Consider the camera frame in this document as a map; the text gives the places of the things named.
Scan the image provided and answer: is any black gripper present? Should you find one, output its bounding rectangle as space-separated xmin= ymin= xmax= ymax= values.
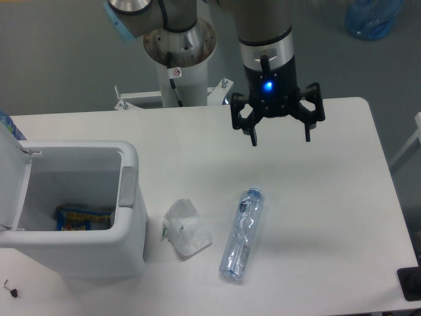
xmin=230 ymin=55 xmax=326 ymax=147

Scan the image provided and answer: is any clear plastic water bottle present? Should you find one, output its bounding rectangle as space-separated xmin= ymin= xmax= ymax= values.
xmin=218 ymin=187 xmax=264 ymax=280

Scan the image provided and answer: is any white tissue pack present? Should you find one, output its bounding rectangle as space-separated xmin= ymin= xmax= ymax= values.
xmin=161 ymin=199 xmax=212 ymax=259

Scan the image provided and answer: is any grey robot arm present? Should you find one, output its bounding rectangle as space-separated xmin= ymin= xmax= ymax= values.
xmin=104 ymin=1 xmax=325 ymax=144

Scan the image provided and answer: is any white trash can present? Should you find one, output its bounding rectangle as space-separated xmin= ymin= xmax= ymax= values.
xmin=1 ymin=127 xmax=147 ymax=278

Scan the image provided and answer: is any blue plastic bag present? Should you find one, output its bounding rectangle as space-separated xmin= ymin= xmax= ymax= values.
xmin=344 ymin=0 xmax=405 ymax=41

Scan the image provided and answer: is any black device at table edge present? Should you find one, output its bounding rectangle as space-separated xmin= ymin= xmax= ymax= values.
xmin=397 ymin=267 xmax=420 ymax=302

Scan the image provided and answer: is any blue yellow snack wrapper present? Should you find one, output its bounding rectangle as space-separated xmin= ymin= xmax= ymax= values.
xmin=56 ymin=204 xmax=114 ymax=231

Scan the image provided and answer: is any blue patterned item behind lid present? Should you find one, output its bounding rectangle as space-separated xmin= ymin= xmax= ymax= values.
xmin=0 ymin=111 xmax=27 ymax=140

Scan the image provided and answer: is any small black metal key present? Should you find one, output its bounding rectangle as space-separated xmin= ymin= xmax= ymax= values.
xmin=3 ymin=279 xmax=20 ymax=298

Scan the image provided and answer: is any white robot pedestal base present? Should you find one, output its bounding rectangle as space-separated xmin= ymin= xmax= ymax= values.
xmin=114 ymin=18 xmax=234 ymax=111

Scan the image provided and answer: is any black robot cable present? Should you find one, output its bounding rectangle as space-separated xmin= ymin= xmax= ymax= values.
xmin=166 ymin=51 xmax=184 ymax=108

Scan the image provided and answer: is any white frame at right edge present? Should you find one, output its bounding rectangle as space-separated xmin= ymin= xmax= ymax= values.
xmin=389 ymin=112 xmax=420 ymax=174

